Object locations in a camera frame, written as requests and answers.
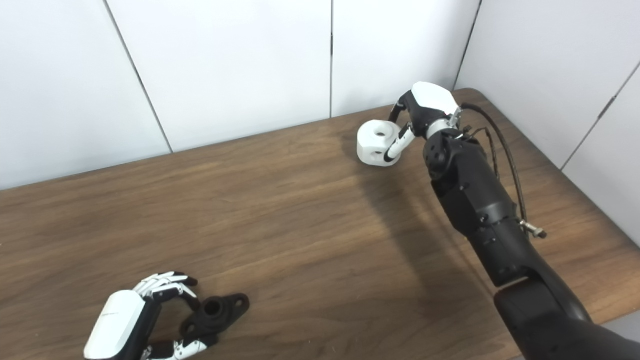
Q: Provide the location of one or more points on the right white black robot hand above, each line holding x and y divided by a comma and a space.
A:
430, 107

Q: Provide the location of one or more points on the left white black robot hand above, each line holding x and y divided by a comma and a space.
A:
120, 320

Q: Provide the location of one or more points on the round white piece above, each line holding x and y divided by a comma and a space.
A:
375, 142

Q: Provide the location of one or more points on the black flanged holder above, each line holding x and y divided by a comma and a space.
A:
215, 310

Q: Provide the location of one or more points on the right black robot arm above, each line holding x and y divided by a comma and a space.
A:
480, 210

